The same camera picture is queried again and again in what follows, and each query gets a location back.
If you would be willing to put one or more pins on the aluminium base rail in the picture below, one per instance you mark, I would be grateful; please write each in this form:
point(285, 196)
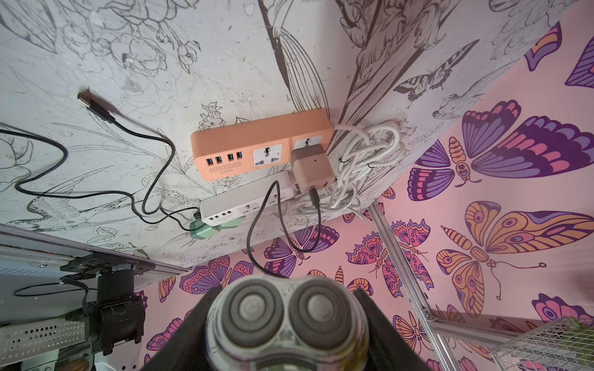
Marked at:
point(35, 303)

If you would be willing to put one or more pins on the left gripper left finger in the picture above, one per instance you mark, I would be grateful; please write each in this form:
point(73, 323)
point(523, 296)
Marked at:
point(187, 349)

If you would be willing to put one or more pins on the green charger adapter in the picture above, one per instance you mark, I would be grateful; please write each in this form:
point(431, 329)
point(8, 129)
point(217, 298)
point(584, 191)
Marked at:
point(201, 231)
point(232, 223)

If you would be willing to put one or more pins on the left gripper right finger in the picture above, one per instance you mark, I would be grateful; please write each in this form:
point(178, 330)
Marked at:
point(387, 349)

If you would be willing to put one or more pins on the pink USB charger adapter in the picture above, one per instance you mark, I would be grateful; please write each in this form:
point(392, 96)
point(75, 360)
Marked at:
point(312, 168)

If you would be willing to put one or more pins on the orange power strip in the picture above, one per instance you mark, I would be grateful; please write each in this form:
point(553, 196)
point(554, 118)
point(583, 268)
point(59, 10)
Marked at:
point(233, 150)

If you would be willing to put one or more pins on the white power strip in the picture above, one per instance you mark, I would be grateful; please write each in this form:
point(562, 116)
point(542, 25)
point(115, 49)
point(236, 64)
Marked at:
point(245, 200)

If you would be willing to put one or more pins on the white wire wall basket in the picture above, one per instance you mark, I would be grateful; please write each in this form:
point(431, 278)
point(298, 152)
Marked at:
point(564, 344)

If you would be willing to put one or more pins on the aluminium cage frame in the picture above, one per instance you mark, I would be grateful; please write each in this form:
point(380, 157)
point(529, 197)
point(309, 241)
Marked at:
point(438, 330)

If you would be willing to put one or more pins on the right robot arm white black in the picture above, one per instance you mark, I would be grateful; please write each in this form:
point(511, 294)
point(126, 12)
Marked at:
point(110, 308)

